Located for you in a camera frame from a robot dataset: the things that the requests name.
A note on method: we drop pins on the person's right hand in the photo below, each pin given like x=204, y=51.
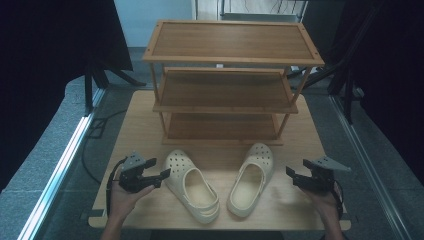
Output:
x=326, y=205

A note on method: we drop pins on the black curtain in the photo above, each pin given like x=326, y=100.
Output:
x=43, y=66
x=393, y=66

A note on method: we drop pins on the black tripod stand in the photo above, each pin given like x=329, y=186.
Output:
x=88, y=90

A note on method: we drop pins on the metal cart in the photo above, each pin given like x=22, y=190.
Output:
x=260, y=15

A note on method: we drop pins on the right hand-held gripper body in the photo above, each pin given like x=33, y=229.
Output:
x=320, y=180

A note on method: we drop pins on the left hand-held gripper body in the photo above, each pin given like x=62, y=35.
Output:
x=133, y=176

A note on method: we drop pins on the cream perforated clog shoe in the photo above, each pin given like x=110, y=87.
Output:
x=248, y=186
x=193, y=186

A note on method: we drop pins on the wooden three-tier shoe rack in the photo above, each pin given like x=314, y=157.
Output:
x=230, y=41

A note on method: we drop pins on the person's left hand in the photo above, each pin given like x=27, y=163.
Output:
x=123, y=201

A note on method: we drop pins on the aluminium floor rail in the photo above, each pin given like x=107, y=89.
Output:
x=370, y=166
x=56, y=176

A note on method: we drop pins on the black metal stand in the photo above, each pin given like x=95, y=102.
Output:
x=348, y=100

